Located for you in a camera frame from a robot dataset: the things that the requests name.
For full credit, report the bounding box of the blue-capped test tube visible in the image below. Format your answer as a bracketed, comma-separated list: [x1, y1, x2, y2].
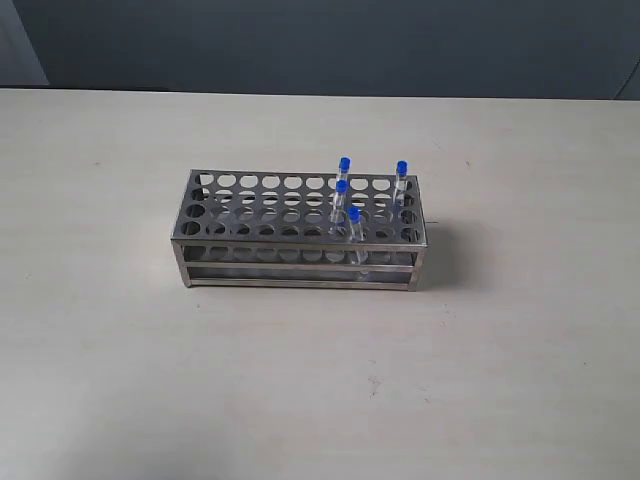
[394, 160, 408, 207]
[330, 180, 348, 238]
[336, 157, 351, 182]
[348, 206, 369, 279]

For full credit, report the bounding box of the stainless steel test tube rack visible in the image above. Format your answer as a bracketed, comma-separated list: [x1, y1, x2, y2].
[171, 169, 428, 291]

